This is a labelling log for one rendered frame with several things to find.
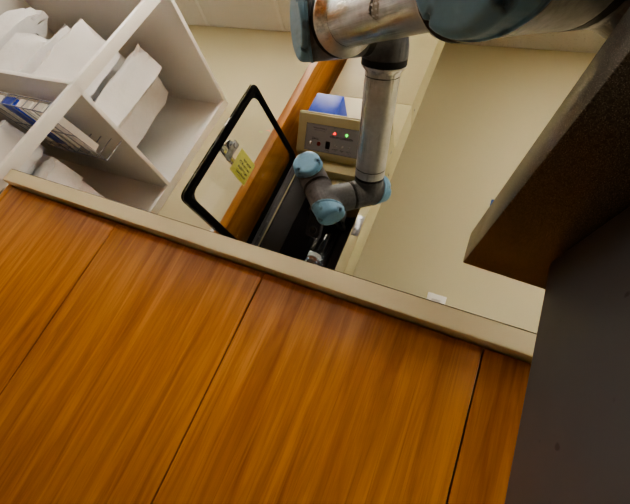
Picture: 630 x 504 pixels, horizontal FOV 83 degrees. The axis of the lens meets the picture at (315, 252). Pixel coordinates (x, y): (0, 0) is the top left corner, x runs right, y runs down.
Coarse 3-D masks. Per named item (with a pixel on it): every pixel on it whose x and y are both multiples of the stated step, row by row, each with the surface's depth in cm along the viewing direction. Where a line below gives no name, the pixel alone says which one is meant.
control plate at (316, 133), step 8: (312, 128) 119; (320, 128) 118; (328, 128) 117; (336, 128) 116; (344, 128) 115; (312, 136) 120; (320, 136) 119; (328, 136) 118; (336, 136) 117; (344, 136) 116; (352, 136) 115; (312, 144) 121; (336, 144) 118; (344, 144) 116; (352, 144) 115; (328, 152) 120; (336, 152) 118; (344, 152) 117; (352, 152) 116
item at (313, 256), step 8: (328, 232) 118; (336, 232) 119; (312, 240) 118; (320, 240) 116; (328, 240) 117; (336, 240) 120; (312, 248) 116; (320, 248) 115; (328, 248) 117; (304, 256) 115; (312, 256) 114; (320, 256) 115; (328, 256) 117; (320, 264) 114
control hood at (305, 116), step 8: (304, 112) 119; (312, 112) 118; (320, 112) 118; (304, 120) 120; (312, 120) 119; (320, 120) 117; (328, 120) 116; (336, 120) 115; (344, 120) 114; (352, 120) 113; (304, 128) 121; (352, 128) 114; (392, 128) 109; (304, 136) 121; (392, 136) 112; (304, 144) 122; (392, 144) 115; (320, 152) 121; (392, 152) 118; (328, 160) 122; (336, 160) 120; (344, 160) 118; (352, 160) 117
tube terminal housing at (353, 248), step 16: (352, 112) 130; (400, 112) 125; (400, 128) 122; (400, 144) 126; (336, 176) 121; (352, 176) 118; (368, 208) 111; (368, 224) 115; (352, 240) 107; (352, 256) 107; (352, 272) 113
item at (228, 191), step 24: (240, 120) 98; (264, 120) 106; (240, 144) 100; (264, 144) 108; (216, 168) 94; (240, 168) 101; (264, 168) 110; (216, 192) 95; (240, 192) 103; (264, 192) 113; (216, 216) 97; (240, 216) 105; (240, 240) 108
